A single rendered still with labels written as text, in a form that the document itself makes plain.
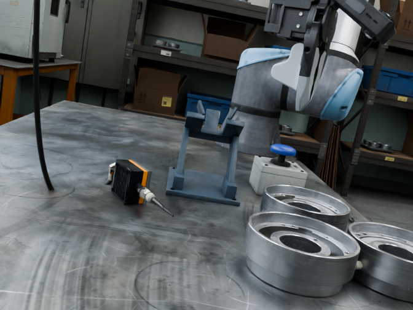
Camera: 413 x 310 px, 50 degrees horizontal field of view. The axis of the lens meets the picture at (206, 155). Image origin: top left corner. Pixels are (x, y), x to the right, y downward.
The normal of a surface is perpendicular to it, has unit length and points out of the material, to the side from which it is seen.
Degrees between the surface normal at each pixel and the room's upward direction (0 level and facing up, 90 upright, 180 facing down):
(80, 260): 0
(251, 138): 73
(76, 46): 90
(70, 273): 0
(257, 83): 92
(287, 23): 90
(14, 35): 87
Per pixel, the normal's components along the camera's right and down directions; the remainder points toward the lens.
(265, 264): -0.68, 0.03
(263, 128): 0.36, -0.04
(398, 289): -0.30, 0.14
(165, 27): 0.06, 0.22
